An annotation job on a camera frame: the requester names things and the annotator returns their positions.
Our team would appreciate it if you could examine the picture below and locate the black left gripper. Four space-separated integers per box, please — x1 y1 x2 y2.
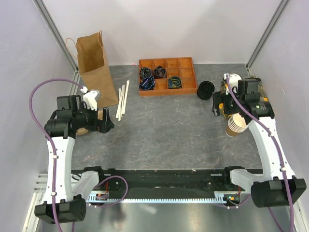
73 102 114 133

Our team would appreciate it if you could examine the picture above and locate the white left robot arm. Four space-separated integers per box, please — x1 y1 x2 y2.
34 90 114 224

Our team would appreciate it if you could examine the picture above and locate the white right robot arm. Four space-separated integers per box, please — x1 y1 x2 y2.
212 74 307 208

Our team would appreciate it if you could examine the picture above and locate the stack of black lids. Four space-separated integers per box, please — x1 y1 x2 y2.
197 81 215 100

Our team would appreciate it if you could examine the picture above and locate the cardboard cup carrier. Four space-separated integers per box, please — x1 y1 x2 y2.
76 110 103 136

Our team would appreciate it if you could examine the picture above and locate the stack of paper cups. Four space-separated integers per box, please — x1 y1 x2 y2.
225 113 248 137

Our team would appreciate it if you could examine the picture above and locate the camouflage cloth bag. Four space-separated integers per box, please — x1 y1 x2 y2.
218 77 274 120

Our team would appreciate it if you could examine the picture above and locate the green yellow cup sleeve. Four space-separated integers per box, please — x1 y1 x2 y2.
168 76 182 89

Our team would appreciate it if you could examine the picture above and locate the orange compartment tray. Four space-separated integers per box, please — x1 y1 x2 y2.
139 57 197 97

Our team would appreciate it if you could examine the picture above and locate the blue striped cup sleeve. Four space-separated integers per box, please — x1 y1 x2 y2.
139 76 155 91

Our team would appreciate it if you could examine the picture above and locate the brown paper bag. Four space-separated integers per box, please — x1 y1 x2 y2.
74 31 118 108

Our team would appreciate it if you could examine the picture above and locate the brown black cup sleeve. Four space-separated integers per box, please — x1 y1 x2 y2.
154 65 167 79

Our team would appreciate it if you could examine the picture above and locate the dark patterned cup sleeve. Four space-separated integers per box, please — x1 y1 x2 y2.
140 67 153 79

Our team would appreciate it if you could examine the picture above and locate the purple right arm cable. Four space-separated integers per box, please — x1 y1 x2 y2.
225 74 296 232

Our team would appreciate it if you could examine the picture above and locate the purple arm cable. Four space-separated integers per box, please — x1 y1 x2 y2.
225 74 296 232
28 78 84 232

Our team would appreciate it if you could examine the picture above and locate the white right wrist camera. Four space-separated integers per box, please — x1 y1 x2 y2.
223 73 242 95

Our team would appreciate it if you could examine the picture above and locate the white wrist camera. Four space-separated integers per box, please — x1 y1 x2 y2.
80 87 101 111
223 73 242 95

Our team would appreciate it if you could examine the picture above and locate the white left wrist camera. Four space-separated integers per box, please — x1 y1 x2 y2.
80 87 101 111

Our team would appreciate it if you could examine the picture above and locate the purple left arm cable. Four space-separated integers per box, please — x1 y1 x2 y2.
28 78 84 232

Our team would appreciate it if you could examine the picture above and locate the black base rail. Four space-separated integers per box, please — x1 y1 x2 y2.
71 166 252 200

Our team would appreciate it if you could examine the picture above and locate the slotted cable duct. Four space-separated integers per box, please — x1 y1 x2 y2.
86 192 227 204

